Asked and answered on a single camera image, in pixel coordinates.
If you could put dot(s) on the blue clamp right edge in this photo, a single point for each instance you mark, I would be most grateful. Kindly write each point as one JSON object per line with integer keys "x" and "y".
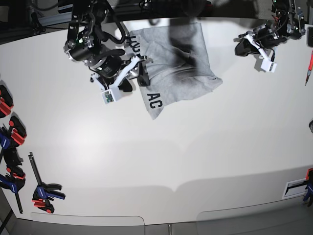
{"x": 309, "y": 188}

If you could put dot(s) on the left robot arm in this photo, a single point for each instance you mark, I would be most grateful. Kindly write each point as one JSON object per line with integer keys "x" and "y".
{"x": 288, "y": 23}

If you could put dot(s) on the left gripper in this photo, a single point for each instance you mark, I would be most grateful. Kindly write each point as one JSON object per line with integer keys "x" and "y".
{"x": 267, "y": 36}

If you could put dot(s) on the grey T-shirt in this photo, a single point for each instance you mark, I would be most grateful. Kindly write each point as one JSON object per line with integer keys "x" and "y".
{"x": 177, "y": 64}

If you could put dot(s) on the blue bar clamp on table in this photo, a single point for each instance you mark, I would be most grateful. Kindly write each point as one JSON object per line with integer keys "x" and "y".
{"x": 44, "y": 193}

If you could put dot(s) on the round dark object right edge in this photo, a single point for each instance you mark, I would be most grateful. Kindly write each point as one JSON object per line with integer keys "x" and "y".
{"x": 311, "y": 126}

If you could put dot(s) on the red black clamp top left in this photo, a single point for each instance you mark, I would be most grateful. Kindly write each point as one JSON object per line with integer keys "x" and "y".
{"x": 6, "y": 101}

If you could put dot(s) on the blue clamp lower left edge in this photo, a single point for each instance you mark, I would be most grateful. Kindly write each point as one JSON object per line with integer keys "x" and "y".
{"x": 14, "y": 179}

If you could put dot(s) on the blue red clamp left edge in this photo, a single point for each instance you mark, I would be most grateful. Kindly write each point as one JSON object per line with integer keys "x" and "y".
{"x": 12, "y": 137}

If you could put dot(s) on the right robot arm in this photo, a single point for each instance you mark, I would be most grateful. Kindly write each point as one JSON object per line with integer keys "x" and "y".
{"x": 86, "y": 40}

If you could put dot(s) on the red handled screwdriver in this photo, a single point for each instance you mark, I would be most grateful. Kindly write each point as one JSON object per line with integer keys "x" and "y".
{"x": 310, "y": 68}

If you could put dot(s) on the dark device right top edge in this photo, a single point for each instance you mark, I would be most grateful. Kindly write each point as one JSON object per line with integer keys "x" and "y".
{"x": 310, "y": 36}

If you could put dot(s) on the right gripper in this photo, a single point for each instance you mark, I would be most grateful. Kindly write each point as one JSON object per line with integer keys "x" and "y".
{"x": 109, "y": 67}

